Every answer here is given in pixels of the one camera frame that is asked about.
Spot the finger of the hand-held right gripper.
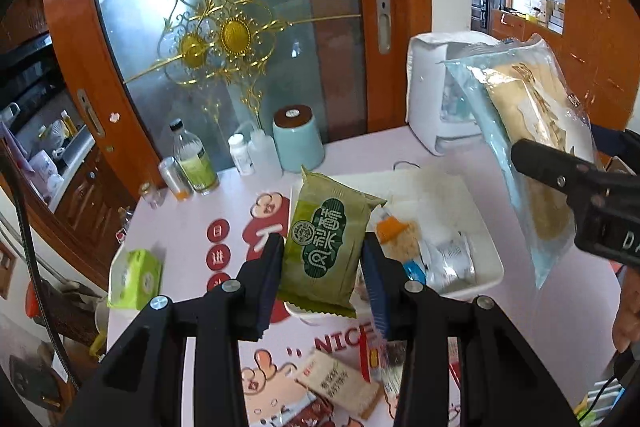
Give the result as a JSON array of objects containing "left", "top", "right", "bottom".
[
  {"left": 511, "top": 139, "right": 608, "bottom": 204},
  {"left": 597, "top": 129, "right": 640, "bottom": 172}
]

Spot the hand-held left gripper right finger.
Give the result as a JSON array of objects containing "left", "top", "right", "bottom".
[{"left": 361, "top": 231, "right": 581, "bottom": 427}]

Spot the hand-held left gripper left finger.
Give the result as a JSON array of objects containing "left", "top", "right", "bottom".
[{"left": 60, "top": 232, "right": 287, "bottom": 427}]

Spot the blue white snack packet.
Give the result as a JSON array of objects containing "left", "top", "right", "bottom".
[{"left": 402, "top": 257, "right": 428, "bottom": 285}]

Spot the large clear puffed snack packet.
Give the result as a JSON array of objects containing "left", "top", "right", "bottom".
[{"left": 442, "top": 34, "right": 598, "bottom": 290}]

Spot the round pale pastry packet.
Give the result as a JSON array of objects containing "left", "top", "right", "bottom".
[{"left": 385, "top": 232, "right": 426, "bottom": 265}]

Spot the red sausage packet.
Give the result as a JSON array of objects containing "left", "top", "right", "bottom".
[{"left": 367, "top": 341, "right": 408, "bottom": 400}]

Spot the green pastry packet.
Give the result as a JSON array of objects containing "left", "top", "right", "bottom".
[{"left": 276, "top": 164, "right": 388, "bottom": 319}]

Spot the silver white snack packet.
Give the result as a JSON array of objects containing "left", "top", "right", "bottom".
[{"left": 425, "top": 232, "right": 477, "bottom": 288}]

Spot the beige cracker packet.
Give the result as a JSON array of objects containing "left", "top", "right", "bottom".
[{"left": 294, "top": 351, "right": 387, "bottom": 420}]

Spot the white plastic storage bin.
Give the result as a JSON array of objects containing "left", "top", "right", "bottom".
[{"left": 284, "top": 167, "right": 505, "bottom": 324}]

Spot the white orange oats packet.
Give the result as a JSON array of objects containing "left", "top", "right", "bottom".
[{"left": 277, "top": 394, "right": 333, "bottom": 427}]

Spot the person's right hand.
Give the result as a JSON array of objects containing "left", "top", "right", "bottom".
[{"left": 612, "top": 277, "right": 640, "bottom": 354}]

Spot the wooden sideboard cabinet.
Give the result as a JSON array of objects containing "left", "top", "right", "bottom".
[{"left": 492, "top": 7, "right": 640, "bottom": 132}]

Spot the green tissue box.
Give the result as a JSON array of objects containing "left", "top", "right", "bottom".
[{"left": 107, "top": 248, "right": 165, "bottom": 310}]

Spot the clear squeeze bottle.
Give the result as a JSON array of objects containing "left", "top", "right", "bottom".
[{"left": 235, "top": 121, "right": 283, "bottom": 180}]

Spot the white pill bottle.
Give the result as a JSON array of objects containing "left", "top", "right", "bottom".
[{"left": 228, "top": 133, "right": 255, "bottom": 176}]

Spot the glass bottle with green label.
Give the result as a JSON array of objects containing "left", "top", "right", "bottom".
[{"left": 169, "top": 118, "right": 220, "bottom": 195}]

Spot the metal can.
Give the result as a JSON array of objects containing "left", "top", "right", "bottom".
[{"left": 158, "top": 156, "right": 193, "bottom": 200}]

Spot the small glass jar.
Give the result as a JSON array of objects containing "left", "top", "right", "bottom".
[{"left": 139, "top": 182, "right": 162, "bottom": 209}]

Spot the light blue canister brown lid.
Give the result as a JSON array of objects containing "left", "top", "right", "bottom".
[{"left": 272, "top": 104, "right": 326, "bottom": 172}]

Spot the dark bin with red lid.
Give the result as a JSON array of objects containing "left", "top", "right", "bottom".
[{"left": 25, "top": 279, "right": 108, "bottom": 345}]

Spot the wooden kitchen cabinet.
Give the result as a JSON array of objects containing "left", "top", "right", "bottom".
[{"left": 50, "top": 142, "right": 146, "bottom": 258}]

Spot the gold door ornament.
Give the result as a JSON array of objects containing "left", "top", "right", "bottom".
[{"left": 122, "top": 0, "right": 363, "bottom": 118}]

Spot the black range hood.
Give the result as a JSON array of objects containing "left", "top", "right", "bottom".
[{"left": 0, "top": 32, "right": 66, "bottom": 118}]

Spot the black cable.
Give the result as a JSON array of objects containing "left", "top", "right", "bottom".
[{"left": 0, "top": 152, "right": 83, "bottom": 390}]

